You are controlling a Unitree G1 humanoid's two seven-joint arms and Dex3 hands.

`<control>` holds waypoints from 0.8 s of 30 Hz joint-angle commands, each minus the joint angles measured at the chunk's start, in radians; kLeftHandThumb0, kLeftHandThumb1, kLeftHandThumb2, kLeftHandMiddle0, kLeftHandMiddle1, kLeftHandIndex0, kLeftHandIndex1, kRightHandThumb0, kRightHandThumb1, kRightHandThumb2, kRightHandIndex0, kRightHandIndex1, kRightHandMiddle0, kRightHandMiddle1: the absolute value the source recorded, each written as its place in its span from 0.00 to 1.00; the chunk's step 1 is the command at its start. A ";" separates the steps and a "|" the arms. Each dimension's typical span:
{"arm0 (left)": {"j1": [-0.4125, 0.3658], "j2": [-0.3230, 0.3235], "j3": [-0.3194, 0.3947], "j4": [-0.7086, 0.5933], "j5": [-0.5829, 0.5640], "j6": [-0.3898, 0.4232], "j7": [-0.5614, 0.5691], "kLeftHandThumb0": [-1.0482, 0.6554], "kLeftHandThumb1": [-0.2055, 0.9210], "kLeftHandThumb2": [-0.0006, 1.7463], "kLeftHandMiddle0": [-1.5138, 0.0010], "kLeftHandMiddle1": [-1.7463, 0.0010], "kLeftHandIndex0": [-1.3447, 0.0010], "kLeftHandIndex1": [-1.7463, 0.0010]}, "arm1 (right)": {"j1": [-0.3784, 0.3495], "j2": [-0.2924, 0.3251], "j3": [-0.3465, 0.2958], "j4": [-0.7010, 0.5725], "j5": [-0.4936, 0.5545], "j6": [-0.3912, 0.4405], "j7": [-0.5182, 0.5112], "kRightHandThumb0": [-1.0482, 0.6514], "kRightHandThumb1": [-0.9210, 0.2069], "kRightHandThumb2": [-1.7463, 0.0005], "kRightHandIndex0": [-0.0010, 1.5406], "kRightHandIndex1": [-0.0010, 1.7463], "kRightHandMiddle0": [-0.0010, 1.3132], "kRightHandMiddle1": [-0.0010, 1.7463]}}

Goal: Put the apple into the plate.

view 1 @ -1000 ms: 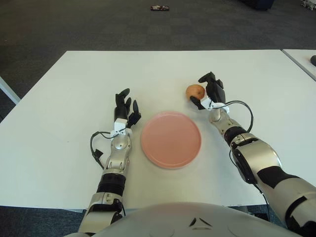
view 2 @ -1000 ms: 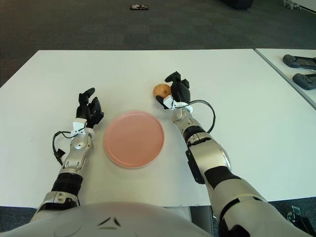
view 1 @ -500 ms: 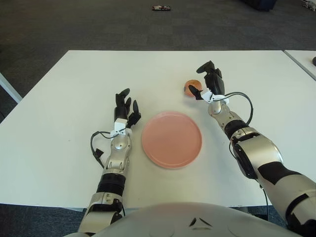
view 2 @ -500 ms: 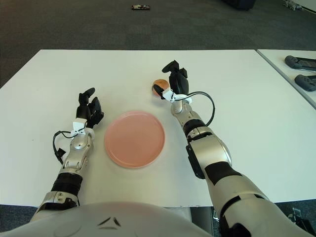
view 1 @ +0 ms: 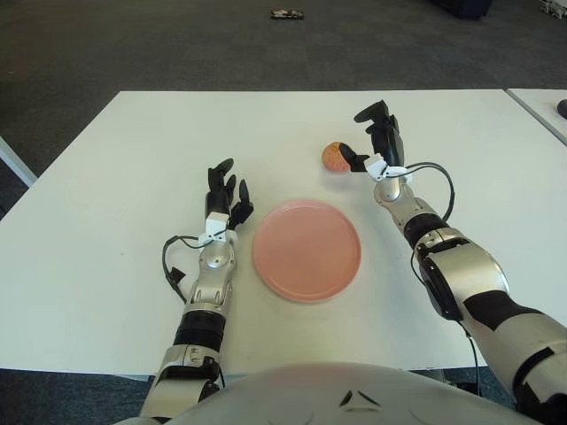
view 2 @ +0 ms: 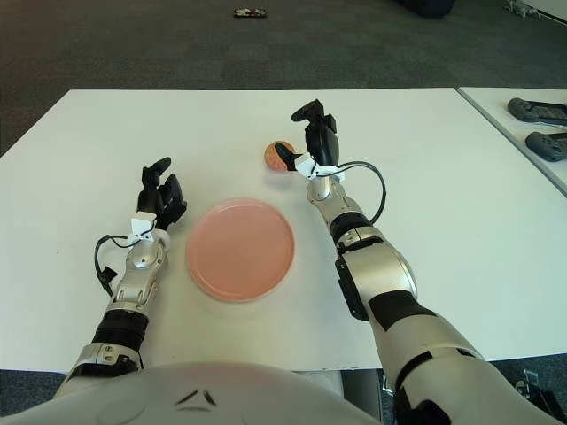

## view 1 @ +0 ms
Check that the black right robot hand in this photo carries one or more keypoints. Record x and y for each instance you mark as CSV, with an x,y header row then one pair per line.
x,y
387,141

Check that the grey handheld controller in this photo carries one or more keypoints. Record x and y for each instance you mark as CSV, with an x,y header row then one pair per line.
x,y
562,107

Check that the small grey floor clutter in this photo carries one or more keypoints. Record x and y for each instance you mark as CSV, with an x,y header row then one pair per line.
x,y
553,9

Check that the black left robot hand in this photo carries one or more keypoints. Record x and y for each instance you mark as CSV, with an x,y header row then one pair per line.
x,y
217,199

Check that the dark bulky floor object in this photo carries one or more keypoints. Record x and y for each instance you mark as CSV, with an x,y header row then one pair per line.
x,y
465,9

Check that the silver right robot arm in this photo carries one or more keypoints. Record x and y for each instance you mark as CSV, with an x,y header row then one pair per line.
x,y
465,274

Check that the red yellow apple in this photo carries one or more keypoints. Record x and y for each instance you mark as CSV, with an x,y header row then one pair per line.
x,y
330,158

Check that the pink round plate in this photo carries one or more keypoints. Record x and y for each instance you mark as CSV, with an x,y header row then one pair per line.
x,y
307,250

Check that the small red black floor item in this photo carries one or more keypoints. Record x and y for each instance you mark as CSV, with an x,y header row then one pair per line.
x,y
287,13

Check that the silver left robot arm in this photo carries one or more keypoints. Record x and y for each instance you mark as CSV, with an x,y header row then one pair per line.
x,y
210,283

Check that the silver robot torso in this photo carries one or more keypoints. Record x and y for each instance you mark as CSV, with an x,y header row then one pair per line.
x,y
310,394

